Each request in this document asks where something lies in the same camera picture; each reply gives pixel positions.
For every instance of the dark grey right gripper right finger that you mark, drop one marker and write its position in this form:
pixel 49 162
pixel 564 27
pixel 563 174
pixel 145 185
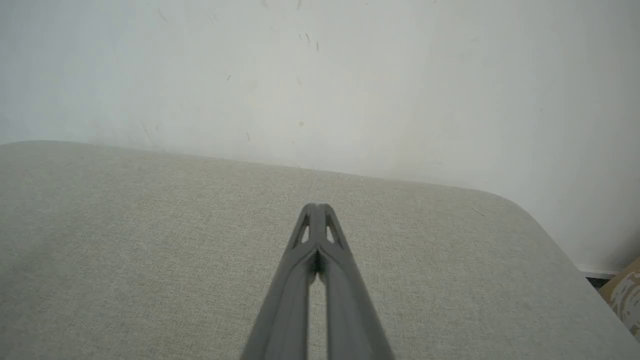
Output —
pixel 350 320

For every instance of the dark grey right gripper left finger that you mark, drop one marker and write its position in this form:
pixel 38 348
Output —
pixel 287 310

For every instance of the beige fabric sofa cushion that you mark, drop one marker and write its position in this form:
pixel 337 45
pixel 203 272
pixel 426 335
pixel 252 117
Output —
pixel 150 260

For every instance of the white baseboard strip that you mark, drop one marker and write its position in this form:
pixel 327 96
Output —
pixel 597 272

